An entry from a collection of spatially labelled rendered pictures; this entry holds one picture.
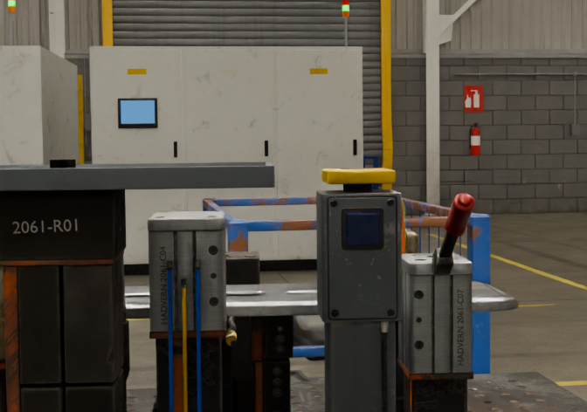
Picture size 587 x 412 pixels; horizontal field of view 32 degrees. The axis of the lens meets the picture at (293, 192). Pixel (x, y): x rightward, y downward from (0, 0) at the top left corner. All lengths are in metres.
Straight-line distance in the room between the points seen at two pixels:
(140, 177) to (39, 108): 8.25
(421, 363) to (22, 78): 8.17
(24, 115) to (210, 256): 8.10
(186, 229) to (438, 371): 0.30
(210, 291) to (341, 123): 8.22
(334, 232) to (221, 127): 8.23
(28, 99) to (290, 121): 2.27
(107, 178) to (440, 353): 0.41
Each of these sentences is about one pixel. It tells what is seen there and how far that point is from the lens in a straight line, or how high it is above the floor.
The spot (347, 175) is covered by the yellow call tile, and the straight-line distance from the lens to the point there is 0.89.
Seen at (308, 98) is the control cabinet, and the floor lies 1.54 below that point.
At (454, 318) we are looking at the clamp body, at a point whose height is 1.00.
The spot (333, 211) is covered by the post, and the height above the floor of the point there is 1.12.
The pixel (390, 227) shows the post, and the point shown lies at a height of 1.11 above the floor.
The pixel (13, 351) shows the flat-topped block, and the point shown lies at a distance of 0.92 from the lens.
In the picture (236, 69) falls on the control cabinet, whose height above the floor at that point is 1.80.
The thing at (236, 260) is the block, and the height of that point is 1.03.
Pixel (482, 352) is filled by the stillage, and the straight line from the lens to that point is 3.24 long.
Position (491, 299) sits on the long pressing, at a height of 1.00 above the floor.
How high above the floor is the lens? 1.19
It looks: 3 degrees down
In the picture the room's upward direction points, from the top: 1 degrees counter-clockwise
